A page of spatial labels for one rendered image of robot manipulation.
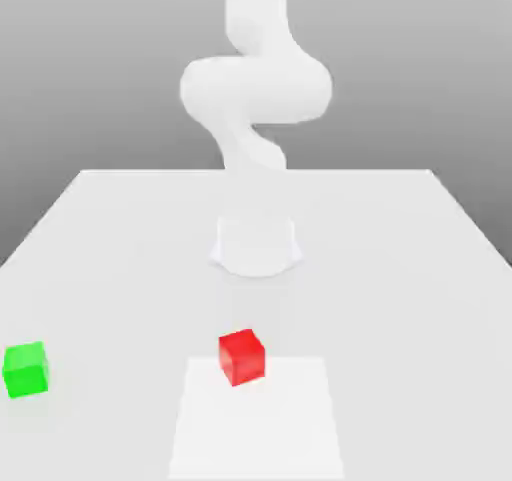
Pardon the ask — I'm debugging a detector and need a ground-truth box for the small red cube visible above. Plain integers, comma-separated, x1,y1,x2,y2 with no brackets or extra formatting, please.
218,327,267,388

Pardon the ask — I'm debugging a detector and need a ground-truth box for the small green cube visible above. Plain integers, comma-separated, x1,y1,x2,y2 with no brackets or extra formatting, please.
1,340,50,401

